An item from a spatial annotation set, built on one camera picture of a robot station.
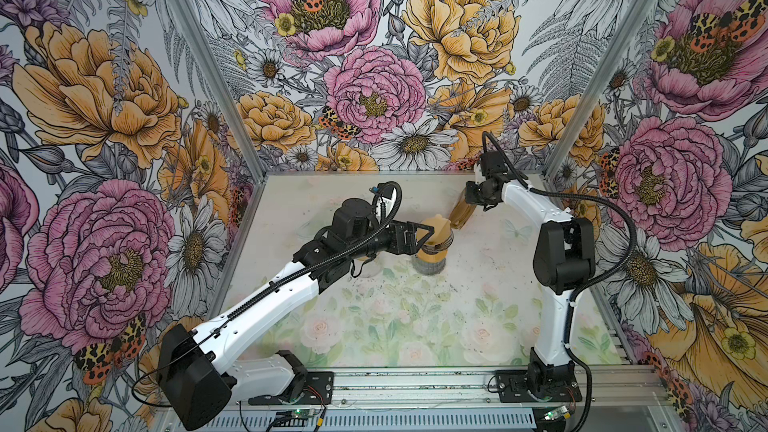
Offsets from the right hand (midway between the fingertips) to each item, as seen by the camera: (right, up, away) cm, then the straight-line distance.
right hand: (470, 203), depth 100 cm
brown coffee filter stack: (-2, -3, +4) cm, 6 cm away
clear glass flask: (-30, -13, -36) cm, 49 cm away
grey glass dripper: (-14, -13, -12) cm, 23 cm away
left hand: (-20, -8, -30) cm, 36 cm away
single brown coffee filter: (-12, -6, -15) cm, 20 cm away
